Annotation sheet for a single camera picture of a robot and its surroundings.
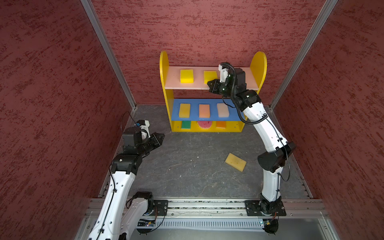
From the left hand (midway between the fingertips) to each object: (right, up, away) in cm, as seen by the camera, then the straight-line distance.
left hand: (164, 138), depth 73 cm
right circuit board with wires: (+52, -42, -2) cm, 67 cm away
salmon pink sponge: (+21, +15, +22) cm, 34 cm away
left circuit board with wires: (-9, -43, -1) cm, 43 cm away
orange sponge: (+34, +6, +33) cm, 48 cm away
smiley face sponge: (+22, +5, +30) cm, 38 cm away
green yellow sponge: (+9, +5, +31) cm, 33 cm away
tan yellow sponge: (+40, -17, +17) cm, 47 cm away
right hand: (+22, +27, +2) cm, 35 cm away
